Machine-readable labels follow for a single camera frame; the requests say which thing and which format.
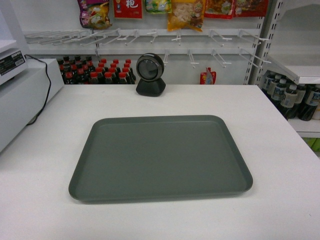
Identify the grey rectangular serving tray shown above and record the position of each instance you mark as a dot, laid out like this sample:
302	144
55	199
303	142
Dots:
155	158

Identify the white checkout table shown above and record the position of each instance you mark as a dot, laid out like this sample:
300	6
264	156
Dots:
36	169

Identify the black round barcode scanner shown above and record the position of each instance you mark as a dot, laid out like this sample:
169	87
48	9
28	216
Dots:
150	68

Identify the red spout pouch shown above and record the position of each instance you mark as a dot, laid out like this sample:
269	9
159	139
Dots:
208	77

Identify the yellow snack bag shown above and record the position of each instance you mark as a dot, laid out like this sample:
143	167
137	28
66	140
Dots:
186	14

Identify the red snack bag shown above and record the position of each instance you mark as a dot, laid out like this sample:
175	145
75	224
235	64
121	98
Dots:
128	9

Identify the purple snack bag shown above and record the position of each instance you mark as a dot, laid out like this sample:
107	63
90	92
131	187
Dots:
94	14

